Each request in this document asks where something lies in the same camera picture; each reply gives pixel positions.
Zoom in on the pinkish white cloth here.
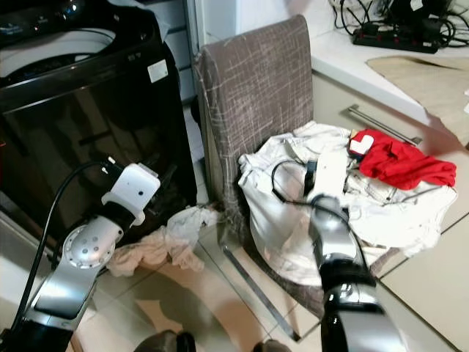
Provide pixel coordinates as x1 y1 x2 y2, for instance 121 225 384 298
107 205 219 278

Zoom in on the black top-load washing machine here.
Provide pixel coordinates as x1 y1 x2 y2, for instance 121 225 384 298
0 0 197 249

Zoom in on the cream white garment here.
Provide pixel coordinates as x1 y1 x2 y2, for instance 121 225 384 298
237 120 459 288

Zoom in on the white tag on red garment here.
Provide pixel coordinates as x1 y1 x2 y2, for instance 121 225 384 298
349 132 377 157

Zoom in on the white counter cabinet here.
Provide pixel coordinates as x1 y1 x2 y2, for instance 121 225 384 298
308 28 469 193

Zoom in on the red garment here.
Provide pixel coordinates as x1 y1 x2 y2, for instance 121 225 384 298
348 128 457 191

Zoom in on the brown plaid fabric laundry chair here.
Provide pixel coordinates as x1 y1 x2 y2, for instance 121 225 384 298
193 14 396 318

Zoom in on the white sticker on washer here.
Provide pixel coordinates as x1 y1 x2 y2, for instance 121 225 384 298
148 59 169 83

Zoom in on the metal floor strip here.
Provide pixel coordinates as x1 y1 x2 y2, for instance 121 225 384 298
223 246 303 343

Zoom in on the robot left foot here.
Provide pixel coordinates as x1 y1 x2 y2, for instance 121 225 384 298
135 331 196 352

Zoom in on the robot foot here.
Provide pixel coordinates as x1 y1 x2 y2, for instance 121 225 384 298
135 331 196 352
252 339 303 352

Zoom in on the black power strip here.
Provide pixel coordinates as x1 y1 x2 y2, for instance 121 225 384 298
351 25 443 55

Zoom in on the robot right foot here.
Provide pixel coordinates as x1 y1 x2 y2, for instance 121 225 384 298
252 339 303 352

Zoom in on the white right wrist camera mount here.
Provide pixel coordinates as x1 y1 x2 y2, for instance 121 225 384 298
314 150 350 199

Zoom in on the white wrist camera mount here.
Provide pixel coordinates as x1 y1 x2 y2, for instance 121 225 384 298
314 150 350 199
102 163 161 225

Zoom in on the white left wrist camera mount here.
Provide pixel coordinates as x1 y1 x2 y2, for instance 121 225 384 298
102 163 161 225

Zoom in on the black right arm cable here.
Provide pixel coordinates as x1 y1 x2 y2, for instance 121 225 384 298
270 158 372 266

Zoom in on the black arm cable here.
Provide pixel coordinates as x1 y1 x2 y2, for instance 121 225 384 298
15 157 116 332
270 158 372 266

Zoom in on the silver drawer handle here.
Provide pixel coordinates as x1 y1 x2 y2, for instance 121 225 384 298
347 103 424 145

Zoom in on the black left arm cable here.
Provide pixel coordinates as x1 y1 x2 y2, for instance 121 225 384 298
15 157 116 332

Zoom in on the black cable tangle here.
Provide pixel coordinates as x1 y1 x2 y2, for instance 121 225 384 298
332 0 464 39

